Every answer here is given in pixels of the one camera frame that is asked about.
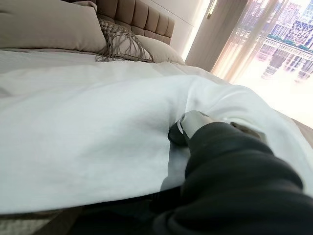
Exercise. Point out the cream fringed blanket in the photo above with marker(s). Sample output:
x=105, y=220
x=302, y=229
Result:
x=24, y=225

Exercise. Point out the brown tufted headboard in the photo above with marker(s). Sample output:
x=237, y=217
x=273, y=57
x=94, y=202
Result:
x=146, y=17

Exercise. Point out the beige drape curtain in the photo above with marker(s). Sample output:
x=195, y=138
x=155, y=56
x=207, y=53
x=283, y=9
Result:
x=215, y=41

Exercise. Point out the wall lamp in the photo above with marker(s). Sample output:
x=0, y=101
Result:
x=211, y=8

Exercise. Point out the large beige pillow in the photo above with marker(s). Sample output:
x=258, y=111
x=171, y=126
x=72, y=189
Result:
x=49, y=24
x=161, y=51

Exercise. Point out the sheer window curtain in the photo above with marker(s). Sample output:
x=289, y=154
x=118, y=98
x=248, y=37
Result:
x=259, y=36

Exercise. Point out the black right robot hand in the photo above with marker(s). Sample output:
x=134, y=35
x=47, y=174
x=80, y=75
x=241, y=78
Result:
x=232, y=183

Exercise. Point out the white duvet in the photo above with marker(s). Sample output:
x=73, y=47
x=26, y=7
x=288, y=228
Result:
x=85, y=122

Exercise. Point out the white sheeted mattress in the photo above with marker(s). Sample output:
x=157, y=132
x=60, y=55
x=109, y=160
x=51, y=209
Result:
x=61, y=57

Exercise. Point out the woven fringed cushion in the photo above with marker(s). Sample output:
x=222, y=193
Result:
x=117, y=39

